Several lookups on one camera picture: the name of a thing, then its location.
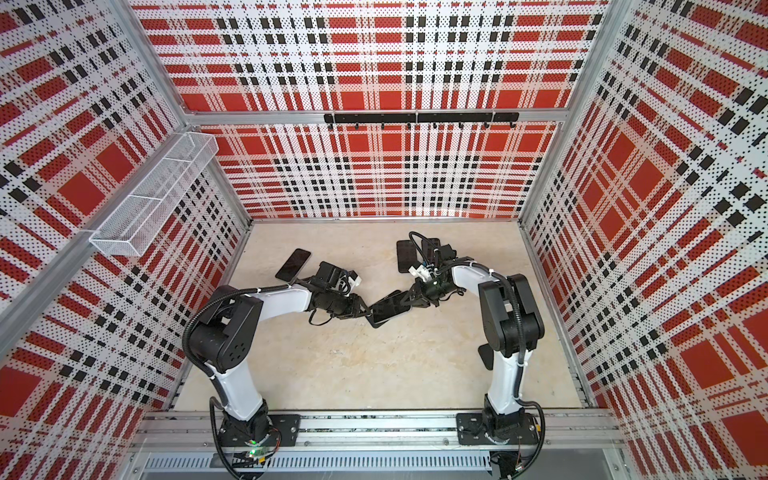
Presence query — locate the white wire mesh shelf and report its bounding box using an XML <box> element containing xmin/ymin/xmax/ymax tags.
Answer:
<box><xmin>90</xmin><ymin>131</ymin><xmax>218</xmax><ymax>257</ymax></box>

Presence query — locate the black hook rail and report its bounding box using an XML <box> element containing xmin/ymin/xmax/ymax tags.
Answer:
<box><xmin>323</xmin><ymin>111</ymin><xmax>520</xmax><ymax>127</ymax></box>

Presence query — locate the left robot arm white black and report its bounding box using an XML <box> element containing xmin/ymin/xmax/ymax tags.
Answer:
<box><xmin>182</xmin><ymin>262</ymin><xmax>368</xmax><ymax>421</ymax></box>

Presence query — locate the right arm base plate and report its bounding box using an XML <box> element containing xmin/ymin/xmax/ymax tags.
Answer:
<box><xmin>456</xmin><ymin>411</ymin><xmax>539</xmax><ymax>446</ymax></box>

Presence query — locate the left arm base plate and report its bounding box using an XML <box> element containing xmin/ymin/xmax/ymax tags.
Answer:
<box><xmin>216</xmin><ymin>414</ymin><xmax>301</xmax><ymax>448</ymax></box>

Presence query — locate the black smartphone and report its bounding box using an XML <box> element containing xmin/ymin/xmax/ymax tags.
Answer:
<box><xmin>396</xmin><ymin>240</ymin><xmax>420</xmax><ymax>274</ymax></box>
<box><xmin>275</xmin><ymin>248</ymin><xmax>311</xmax><ymax>283</ymax></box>
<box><xmin>366</xmin><ymin>290</ymin><xmax>411</xmax><ymax>329</ymax></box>
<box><xmin>421</xmin><ymin>238</ymin><xmax>441</xmax><ymax>257</ymax></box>

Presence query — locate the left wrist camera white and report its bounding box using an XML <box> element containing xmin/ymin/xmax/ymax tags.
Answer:
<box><xmin>340</xmin><ymin>270</ymin><xmax>362</xmax><ymax>291</ymax></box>

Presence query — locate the aluminium front rail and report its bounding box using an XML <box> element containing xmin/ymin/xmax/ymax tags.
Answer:
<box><xmin>125</xmin><ymin>409</ymin><xmax>631</xmax><ymax>475</ymax></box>

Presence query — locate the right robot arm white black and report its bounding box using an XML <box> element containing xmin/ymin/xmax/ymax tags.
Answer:
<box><xmin>402</xmin><ymin>231</ymin><xmax>544</xmax><ymax>420</ymax></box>

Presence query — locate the black phone case lower right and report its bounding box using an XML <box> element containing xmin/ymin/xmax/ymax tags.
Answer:
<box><xmin>477</xmin><ymin>344</ymin><xmax>494</xmax><ymax>371</ymax></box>

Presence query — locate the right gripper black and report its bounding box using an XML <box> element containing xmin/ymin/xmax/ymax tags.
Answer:
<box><xmin>402</xmin><ymin>277</ymin><xmax>458</xmax><ymax>308</ymax></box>

